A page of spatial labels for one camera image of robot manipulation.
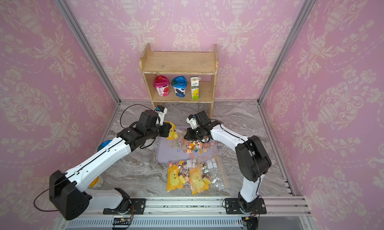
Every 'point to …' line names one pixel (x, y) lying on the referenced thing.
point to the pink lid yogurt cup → (162, 83)
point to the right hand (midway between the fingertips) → (185, 137)
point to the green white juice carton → (195, 87)
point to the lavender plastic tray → (167, 149)
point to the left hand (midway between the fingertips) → (172, 126)
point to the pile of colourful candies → (194, 146)
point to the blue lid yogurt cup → (179, 83)
